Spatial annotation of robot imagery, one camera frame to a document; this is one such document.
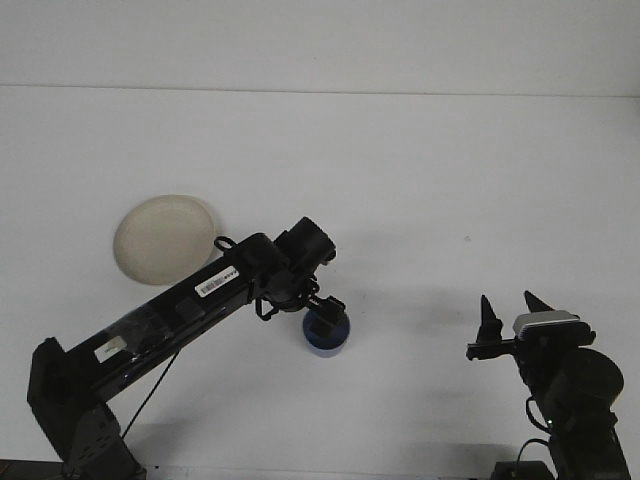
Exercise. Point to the pale blue cup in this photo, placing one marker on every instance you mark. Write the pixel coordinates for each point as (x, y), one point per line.
(330, 347)

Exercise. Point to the pale round plate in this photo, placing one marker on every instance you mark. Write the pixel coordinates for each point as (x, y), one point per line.
(155, 235)

